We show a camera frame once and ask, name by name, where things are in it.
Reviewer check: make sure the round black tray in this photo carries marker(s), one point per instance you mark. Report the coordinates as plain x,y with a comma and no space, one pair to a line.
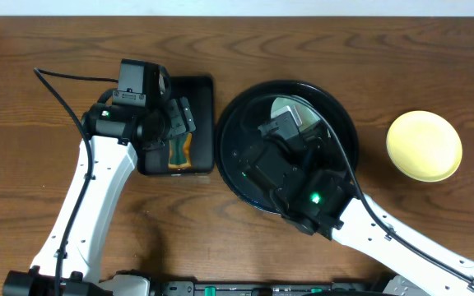
237,130

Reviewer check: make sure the green and orange sponge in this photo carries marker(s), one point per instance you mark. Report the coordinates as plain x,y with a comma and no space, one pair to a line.
180,157

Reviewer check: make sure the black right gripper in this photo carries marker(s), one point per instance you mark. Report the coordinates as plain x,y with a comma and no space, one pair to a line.
319,145

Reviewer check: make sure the light blue plate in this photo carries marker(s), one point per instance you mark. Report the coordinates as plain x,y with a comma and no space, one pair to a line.
303,116

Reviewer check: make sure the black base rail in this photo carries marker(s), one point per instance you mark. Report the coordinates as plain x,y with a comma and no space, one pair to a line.
189,288

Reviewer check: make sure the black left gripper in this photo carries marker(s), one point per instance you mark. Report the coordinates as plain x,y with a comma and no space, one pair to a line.
180,121

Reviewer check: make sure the yellow plate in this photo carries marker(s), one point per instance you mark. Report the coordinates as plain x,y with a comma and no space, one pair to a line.
424,146

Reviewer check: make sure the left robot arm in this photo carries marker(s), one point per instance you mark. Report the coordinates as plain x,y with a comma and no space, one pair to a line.
114,135

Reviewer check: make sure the black rectangular tray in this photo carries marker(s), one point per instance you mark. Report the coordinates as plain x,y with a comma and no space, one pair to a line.
199,90

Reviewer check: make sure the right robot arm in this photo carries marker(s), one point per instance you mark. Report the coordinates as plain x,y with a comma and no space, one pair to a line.
333,205

